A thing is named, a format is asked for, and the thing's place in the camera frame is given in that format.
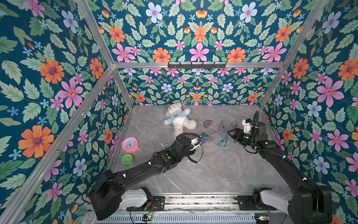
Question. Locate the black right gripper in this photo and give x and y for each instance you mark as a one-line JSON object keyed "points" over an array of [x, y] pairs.
{"points": [[233, 134]]}

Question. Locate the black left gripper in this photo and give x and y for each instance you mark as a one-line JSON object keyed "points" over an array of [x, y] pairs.
{"points": [[191, 152]]}

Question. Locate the teal protractor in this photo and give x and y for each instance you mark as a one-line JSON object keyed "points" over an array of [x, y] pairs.
{"points": [[205, 136]]}

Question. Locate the purple wide triangle ruler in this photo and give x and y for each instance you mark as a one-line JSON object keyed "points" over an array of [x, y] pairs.
{"points": [[234, 124]]}

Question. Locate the purple protractor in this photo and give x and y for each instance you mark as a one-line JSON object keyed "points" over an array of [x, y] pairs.
{"points": [[207, 123]]}

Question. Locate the teal triangle ruler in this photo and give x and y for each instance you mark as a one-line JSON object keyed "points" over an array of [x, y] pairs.
{"points": [[223, 142]]}

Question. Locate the purple narrow triangle ruler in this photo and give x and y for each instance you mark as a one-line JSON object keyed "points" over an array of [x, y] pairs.
{"points": [[222, 127]]}

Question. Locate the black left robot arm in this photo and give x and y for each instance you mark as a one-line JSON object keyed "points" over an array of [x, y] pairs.
{"points": [[105, 195]]}

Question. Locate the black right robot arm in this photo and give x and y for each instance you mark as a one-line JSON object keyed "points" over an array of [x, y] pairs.
{"points": [[309, 203]]}

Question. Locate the white teddy bear blue shirt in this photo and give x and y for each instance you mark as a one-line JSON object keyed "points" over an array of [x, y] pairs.
{"points": [[178, 118]]}

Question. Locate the pink alarm clock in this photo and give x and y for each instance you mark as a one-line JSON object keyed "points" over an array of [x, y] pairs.
{"points": [[130, 145]]}

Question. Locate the green small jar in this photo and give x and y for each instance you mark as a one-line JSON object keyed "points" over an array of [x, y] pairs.
{"points": [[127, 160]]}

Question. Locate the white vent grille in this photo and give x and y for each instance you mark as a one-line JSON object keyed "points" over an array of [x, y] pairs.
{"points": [[180, 218]]}

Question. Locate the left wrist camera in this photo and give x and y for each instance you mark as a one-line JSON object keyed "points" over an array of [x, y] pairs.
{"points": [[195, 143]]}

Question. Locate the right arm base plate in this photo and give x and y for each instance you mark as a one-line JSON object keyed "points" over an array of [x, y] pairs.
{"points": [[245, 204]]}

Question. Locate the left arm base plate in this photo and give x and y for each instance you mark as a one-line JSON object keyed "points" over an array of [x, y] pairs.
{"points": [[155, 204]]}

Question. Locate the black hook rail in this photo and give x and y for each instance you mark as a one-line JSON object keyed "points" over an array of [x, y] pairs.
{"points": [[199, 65]]}

